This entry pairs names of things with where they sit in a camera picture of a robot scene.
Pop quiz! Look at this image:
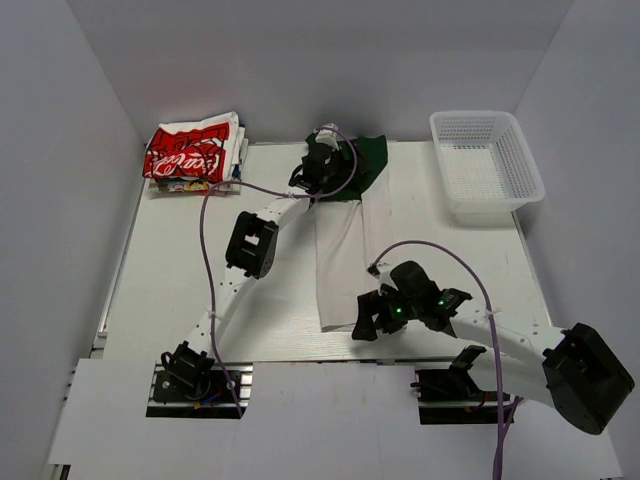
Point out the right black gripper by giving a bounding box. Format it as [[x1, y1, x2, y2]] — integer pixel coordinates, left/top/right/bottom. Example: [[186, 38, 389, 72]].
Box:
[[353, 284, 422, 342]]

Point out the white green raglan t-shirt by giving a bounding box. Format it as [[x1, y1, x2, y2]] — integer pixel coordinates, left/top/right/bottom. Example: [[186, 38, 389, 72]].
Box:
[[311, 135, 395, 332]]

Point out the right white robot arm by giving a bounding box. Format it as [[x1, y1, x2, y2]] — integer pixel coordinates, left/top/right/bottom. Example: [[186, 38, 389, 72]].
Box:
[[351, 261, 635, 435]]

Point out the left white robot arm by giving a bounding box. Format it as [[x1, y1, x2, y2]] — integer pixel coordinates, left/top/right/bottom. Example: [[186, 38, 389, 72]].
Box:
[[184, 123, 359, 359]]

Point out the red white folded t-shirt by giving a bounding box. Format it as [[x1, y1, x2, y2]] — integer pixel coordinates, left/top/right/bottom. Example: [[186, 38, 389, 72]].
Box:
[[142, 111, 241, 183]]

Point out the white plastic mesh basket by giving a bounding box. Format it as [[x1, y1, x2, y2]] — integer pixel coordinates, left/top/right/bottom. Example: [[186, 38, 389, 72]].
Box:
[[429, 110, 545, 215]]

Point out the cartoon print folded t-shirt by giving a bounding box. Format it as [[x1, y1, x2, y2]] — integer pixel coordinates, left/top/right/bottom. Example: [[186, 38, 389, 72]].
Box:
[[146, 178, 241, 196]]

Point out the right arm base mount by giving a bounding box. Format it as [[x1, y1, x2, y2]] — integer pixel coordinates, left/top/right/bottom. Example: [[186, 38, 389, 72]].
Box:
[[410, 345, 498, 425]]

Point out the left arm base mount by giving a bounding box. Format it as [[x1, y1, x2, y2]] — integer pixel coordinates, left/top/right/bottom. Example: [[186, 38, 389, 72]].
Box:
[[146, 342, 253, 420]]

